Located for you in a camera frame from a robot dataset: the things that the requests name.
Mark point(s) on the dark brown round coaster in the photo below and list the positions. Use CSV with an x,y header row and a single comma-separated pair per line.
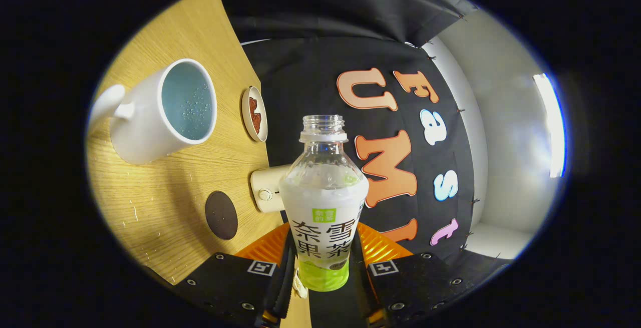
x,y
221,215

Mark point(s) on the red brown food pieces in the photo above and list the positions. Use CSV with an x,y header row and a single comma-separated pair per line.
x,y
256,115

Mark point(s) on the small round white plate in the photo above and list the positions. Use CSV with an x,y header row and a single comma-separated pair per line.
x,y
246,117

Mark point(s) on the white cup with blue inside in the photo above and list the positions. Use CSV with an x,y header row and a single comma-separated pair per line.
x,y
145,122

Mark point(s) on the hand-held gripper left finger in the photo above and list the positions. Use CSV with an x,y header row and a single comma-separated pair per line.
x,y
225,283

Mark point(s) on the wooden table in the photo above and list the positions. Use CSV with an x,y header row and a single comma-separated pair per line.
x,y
150,193

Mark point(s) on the large ceiling light panel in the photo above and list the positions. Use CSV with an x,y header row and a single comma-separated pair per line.
x,y
551,122

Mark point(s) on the cream white toaster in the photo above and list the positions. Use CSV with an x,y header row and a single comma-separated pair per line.
x,y
268,190

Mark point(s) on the black backdrop cloth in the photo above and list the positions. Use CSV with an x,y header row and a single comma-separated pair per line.
x,y
310,77

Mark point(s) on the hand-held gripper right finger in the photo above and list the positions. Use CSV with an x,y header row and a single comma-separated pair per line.
x,y
420,283

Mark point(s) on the clear juice bottle green label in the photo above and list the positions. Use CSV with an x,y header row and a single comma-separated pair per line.
x,y
324,203

